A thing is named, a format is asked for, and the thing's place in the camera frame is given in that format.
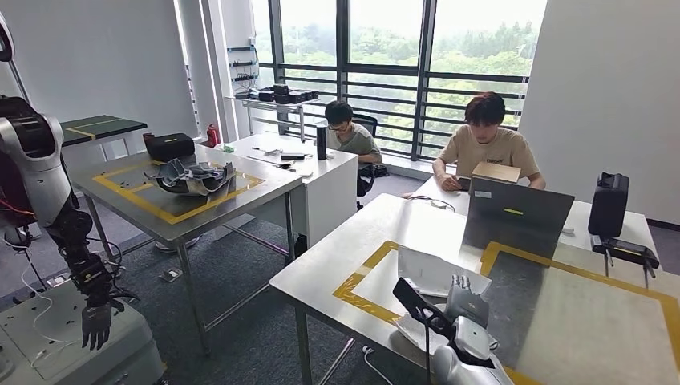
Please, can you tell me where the dark grey parked robot hand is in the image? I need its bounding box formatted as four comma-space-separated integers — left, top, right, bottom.
79, 298, 127, 352

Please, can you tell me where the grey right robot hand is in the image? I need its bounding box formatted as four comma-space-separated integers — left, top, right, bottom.
443, 273, 492, 331

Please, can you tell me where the white car body part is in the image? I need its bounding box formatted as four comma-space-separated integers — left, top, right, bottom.
392, 245, 493, 355

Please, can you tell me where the steel workbench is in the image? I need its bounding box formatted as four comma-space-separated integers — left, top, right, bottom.
269, 193, 680, 385
67, 144, 305, 358

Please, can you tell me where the grey wheel arch car part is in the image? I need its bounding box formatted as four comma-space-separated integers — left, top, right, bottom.
143, 157, 238, 197

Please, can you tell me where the grey upright panel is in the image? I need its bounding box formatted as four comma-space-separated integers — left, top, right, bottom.
459, 176, 577, 262

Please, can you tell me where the chrome stanchion base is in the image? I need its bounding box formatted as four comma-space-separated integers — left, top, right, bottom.
153, 236, 202, 255

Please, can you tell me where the white desk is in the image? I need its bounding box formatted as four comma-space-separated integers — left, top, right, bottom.
213, 132, 359, 252
403, 174, 661, 257

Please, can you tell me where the flat cardboard box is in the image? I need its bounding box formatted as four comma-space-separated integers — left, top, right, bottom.
471, 160, 524, 185

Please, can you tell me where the person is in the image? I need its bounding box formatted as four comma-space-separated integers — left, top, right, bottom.
431, 91, 548, 193
323, 100, 384, 199

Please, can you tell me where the black flat device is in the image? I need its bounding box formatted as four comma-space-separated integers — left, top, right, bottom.
589, 234, 662, 291

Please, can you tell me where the tall black case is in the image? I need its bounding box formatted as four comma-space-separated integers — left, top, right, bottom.
587, 171, 631, 239

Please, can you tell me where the black case yellow mark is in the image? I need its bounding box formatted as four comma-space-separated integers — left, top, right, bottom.
144, 132, 196, 164

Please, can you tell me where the green top table yellow tape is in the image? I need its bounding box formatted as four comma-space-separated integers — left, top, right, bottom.
58, 114, 149, 161

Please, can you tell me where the black office chair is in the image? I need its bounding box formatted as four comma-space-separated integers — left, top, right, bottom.
350, 112, 380, 199

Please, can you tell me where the black thermos flask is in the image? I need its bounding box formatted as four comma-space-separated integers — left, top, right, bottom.
316, 124, 330, 162

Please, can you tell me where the white charger table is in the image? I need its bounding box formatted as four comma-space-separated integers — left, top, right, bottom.
225, 95, 322, 144

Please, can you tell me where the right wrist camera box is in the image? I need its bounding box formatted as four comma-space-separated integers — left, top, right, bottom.
391, 277, 459, 341

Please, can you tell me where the white charger cable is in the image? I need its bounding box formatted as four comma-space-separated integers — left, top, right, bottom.
362, 344, 395, 385

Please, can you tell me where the thin desk cable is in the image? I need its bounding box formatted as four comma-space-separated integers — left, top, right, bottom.
405, 193, 457, 213

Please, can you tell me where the dark window frame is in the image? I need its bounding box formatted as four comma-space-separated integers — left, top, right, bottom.
249, 0, 549, 162

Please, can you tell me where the wall cable shelf unit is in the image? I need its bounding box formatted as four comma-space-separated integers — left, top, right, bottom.
226, 35, 260, 98

